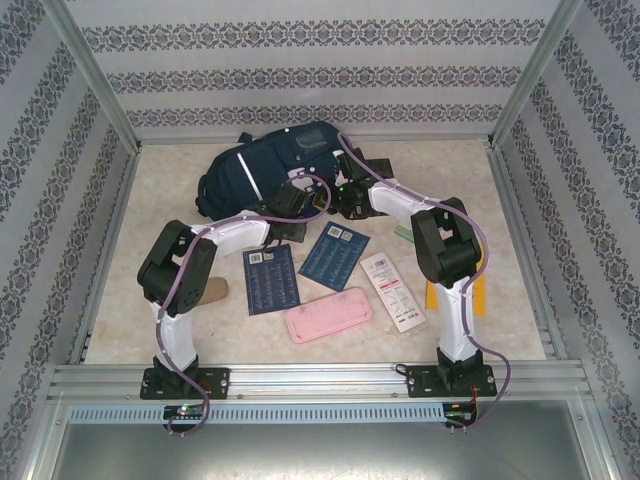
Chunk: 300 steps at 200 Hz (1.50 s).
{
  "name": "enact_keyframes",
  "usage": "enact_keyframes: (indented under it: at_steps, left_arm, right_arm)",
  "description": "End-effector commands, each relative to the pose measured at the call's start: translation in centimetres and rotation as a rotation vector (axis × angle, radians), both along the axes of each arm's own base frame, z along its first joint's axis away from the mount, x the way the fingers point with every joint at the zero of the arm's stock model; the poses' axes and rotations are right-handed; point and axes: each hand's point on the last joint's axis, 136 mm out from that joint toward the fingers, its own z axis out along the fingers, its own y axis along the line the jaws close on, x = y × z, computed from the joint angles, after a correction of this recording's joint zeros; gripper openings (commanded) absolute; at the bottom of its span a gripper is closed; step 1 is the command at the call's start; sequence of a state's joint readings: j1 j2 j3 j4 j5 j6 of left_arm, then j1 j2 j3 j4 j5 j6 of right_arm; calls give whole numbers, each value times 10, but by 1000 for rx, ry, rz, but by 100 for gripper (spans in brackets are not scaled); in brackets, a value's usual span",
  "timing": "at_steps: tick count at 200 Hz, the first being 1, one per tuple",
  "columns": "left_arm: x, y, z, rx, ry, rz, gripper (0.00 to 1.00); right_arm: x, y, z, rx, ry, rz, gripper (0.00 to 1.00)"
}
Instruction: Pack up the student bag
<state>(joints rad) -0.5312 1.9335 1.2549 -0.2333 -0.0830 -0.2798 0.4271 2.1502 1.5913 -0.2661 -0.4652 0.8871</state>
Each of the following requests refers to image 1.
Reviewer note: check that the brown fabric glasses case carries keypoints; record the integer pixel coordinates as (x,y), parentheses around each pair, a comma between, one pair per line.
(216,291)

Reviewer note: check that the pale green notepad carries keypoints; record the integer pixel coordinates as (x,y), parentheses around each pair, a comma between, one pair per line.
(403,233)

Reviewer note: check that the white packaged ruler set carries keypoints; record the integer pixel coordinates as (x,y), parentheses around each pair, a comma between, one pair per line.
(392,292)

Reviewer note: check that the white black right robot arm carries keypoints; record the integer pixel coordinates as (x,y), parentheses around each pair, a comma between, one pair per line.
(395,200)

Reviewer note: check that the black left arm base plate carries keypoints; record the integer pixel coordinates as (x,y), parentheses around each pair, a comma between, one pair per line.
(220,382)

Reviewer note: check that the pink pencil case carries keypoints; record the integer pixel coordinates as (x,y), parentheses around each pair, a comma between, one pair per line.
(330,316)

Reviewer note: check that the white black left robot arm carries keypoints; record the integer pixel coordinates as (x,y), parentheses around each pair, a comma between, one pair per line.
(235,235)

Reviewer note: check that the aluminium side rail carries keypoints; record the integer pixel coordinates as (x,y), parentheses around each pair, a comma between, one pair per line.
(123,200)
(510,200)

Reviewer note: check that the yellow book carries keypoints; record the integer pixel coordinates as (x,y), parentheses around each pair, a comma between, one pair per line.
(430,297)

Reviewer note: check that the aluminium frame post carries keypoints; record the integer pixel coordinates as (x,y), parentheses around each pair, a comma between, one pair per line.
(537,75)
(95,80)

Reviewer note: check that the aluminium mounting rail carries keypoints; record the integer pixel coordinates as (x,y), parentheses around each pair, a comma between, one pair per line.
(320,381)

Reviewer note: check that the steel shelf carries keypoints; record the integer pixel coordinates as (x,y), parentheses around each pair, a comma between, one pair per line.
(320,455)

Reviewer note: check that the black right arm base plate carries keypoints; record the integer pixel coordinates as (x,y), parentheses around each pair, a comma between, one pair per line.
(417,382)

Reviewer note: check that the thin aluminium wall rail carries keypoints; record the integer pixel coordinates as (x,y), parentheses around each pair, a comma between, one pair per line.
(450,143)

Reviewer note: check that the navy blue backpack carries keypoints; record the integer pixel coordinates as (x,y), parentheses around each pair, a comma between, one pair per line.
(270,155)

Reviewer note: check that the blue notebook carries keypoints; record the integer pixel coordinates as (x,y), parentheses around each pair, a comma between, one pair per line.
(330,260)
(270,285)

